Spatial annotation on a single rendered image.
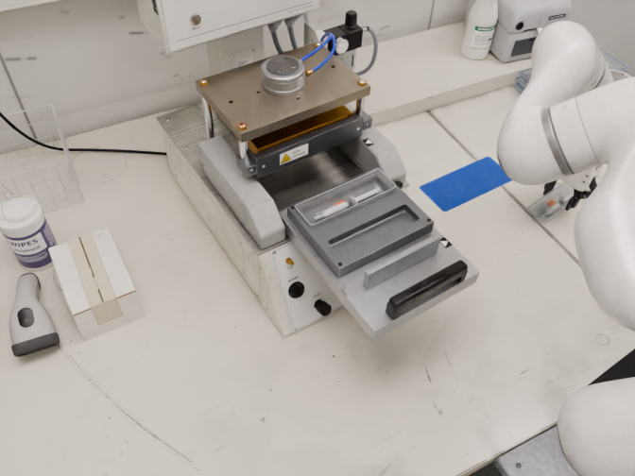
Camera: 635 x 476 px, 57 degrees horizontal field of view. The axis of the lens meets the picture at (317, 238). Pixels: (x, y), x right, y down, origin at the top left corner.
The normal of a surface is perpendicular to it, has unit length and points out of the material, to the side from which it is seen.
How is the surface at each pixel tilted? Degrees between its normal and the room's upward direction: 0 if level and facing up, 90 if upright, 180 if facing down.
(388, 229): 0
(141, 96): 90
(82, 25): 90
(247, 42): 90
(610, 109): 46
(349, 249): 0
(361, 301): 0
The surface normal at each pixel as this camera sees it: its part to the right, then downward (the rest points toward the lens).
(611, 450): -0.58, 0.00
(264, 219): 0.37, -0.08
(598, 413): -0.63, -0.61
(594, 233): -0.82, -0.18
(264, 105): 0.03, -0.65
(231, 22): 0.54, 0.64
